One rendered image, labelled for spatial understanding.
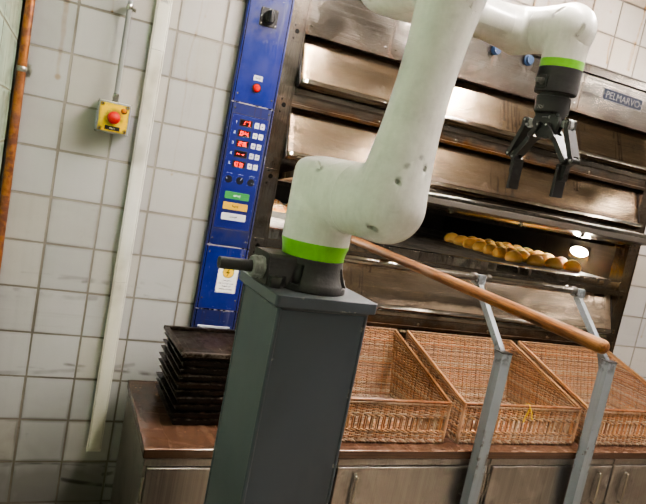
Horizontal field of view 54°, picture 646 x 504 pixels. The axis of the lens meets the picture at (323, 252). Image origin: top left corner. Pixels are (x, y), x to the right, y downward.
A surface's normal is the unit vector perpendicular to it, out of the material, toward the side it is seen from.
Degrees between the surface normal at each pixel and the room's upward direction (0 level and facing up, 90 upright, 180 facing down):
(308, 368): 90
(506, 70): 90
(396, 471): 91
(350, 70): 68
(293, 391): 90
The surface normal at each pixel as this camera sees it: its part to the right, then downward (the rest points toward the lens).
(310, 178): -0.71, -0.11
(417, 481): 0.37, 0.18
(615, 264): -0.91, -0.13
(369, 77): 0.41, -0.16
